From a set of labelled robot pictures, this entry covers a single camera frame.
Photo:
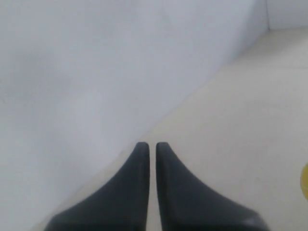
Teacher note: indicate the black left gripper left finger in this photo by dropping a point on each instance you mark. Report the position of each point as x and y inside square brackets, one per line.
[120, 205]

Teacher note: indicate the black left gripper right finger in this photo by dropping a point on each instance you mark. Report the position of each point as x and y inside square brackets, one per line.
[187, 204]

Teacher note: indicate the yellow tennis ball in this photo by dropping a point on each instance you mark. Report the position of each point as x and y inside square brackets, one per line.
[304, 181]

